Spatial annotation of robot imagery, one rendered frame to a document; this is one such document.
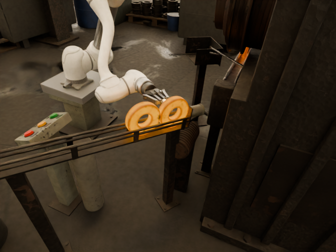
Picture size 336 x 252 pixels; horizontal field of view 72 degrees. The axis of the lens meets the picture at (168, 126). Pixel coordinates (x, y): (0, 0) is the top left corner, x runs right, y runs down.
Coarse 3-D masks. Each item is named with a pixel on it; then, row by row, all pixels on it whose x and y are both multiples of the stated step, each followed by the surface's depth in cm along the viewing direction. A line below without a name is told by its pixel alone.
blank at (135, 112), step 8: (136, 104) 93; (144, 104) 93; (152, 104) 95; (128, 112) 93; (136, 112) 92; (144, 112) 94; (152, 112) 97; (128, 120) 93; (136, 120) 94; (152, 120) 99; (128, 128) 95; (136, 128) 97; (152, 128) 102
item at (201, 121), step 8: (192, 40) 187; (200, 40) 188; (208, 40) 190; (192, 48) 191; (200, 48) 193; (208, 48) 194; (216, 48) 168; (192, 56) 186; (200, 56) 169; (208, 56) 170; (216, 56) 172; (200, 64) 173; (200, 72) 186; (200, 80) 191; (200, 88) 196; (200, 96) 201; (192, 104) 209; (200, 120) 218
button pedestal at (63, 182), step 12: (48, 120) 113; (60, 120) 113; (48, 132) 107; (60, 144) 121; (48, 168) 123; (60, 168) 126; (60, 180) 129; (72, 180) 140; (60, 192) 135; (72, 192) 143; (60, 204) 144; (72, 204) 144
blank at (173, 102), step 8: (176, 96) 102; (168, 104) 99; (176, 104) 102; (184, 104) 105; (160, 112) 101; (168, 112) 102; (176, 112) 109; (184, 112) 108; (160, 120) 102; (168, 120) 105
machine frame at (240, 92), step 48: (288, 0) 63; (288, 48) 69; (240, 96) 87; (288, 96) 75; (240, 144) 96; (288, 144) 87; (240, 192) 108; (288, 192) 99; (240, 240) 125; (288, 240) 118
